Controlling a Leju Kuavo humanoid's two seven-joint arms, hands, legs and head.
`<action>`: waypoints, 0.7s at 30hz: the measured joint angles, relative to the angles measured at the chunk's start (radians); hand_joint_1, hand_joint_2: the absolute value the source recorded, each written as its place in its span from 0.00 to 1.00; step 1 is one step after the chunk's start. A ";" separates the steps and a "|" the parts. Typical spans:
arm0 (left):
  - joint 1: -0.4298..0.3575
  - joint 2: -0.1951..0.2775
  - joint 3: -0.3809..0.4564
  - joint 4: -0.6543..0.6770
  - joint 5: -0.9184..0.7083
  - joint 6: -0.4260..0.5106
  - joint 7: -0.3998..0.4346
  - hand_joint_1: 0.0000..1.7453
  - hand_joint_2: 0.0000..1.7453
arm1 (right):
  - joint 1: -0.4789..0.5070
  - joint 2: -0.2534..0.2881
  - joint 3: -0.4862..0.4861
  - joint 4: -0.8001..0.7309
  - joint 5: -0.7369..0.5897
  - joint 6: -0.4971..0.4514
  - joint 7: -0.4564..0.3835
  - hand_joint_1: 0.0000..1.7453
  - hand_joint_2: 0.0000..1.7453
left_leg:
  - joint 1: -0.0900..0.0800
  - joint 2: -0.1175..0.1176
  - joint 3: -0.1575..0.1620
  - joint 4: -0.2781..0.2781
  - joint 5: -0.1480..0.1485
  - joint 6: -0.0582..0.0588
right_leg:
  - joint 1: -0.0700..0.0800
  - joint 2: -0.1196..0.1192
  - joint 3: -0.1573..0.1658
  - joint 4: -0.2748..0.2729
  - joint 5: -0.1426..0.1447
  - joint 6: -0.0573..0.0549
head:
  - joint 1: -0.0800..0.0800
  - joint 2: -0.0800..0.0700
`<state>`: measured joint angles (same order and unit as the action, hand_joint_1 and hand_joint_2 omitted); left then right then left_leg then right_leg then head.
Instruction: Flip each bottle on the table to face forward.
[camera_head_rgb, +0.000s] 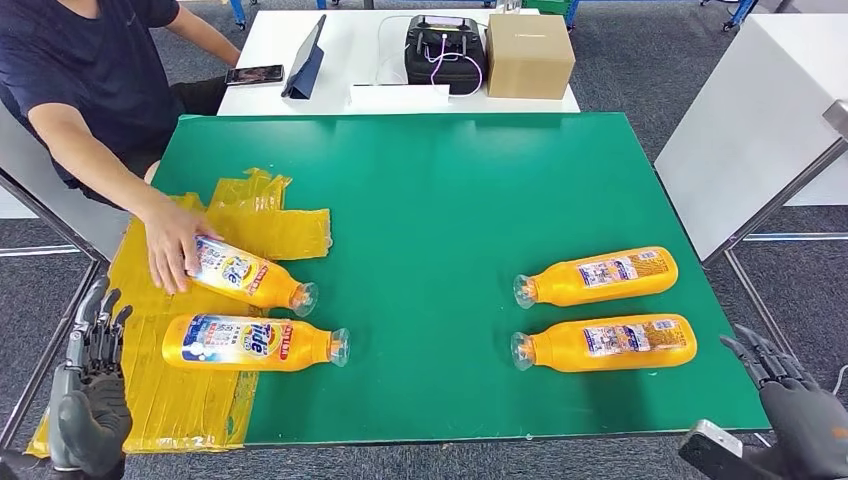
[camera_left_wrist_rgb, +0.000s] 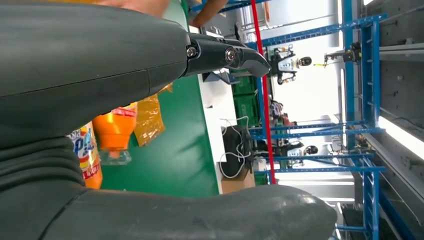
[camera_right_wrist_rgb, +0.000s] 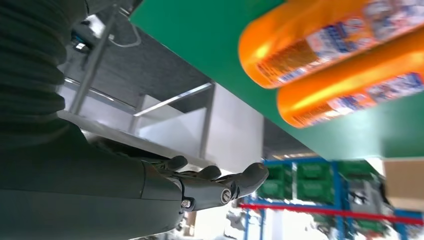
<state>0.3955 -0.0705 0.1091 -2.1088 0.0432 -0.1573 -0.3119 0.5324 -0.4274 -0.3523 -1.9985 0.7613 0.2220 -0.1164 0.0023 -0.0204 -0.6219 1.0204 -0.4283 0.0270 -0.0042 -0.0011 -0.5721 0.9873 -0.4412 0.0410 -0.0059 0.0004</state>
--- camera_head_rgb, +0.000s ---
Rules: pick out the orange detergent bottle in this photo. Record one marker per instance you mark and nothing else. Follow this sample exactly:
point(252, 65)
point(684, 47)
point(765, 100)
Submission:
point(563, 351)
point(265, 281)
point(232, 344)
point(563, 285)

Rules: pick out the green crate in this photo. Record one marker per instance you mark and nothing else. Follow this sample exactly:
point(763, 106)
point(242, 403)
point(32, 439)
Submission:
point(546, 5)

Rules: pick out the green table mat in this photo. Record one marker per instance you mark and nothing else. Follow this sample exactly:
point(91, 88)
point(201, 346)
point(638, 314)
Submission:
point(430, 199)

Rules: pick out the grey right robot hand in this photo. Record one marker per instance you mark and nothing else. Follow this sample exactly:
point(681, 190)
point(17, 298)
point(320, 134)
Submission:
point(808, 430)

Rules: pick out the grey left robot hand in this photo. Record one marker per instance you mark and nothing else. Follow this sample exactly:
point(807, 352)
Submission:
point(93, 417)

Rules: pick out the person's right hand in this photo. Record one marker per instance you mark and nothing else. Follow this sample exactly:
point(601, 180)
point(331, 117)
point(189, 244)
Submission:
point(172, 245)

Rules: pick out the yellow tape patch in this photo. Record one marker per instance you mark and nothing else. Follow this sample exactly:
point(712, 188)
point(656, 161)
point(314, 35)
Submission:
point(179, 397)

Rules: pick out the blue shelf rack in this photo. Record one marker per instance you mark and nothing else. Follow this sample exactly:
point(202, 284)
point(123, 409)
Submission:
point(740, 12)

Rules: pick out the clear plastic bottle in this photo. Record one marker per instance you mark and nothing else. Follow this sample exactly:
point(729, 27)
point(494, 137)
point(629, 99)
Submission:
point(510, 5)

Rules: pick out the brown cardboard box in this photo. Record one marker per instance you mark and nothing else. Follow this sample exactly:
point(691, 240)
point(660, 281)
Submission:
point(530, 60)

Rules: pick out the white desk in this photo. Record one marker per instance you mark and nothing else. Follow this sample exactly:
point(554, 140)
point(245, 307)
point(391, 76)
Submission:
point(358, 53)

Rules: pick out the black carry case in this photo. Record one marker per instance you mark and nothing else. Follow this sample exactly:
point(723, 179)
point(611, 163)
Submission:
point(437, 76)

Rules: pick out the black smartphone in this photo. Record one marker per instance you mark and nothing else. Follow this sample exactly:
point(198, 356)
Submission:
point(255, 74)

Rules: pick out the person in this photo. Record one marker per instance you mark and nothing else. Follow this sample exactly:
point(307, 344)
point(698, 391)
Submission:
point(79, 66)

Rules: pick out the flat white box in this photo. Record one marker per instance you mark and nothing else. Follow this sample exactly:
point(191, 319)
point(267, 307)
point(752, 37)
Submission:
point(397, 99)

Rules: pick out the tablet in dark case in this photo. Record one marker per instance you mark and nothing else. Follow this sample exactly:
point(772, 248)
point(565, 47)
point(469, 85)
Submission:
point(305, 73)

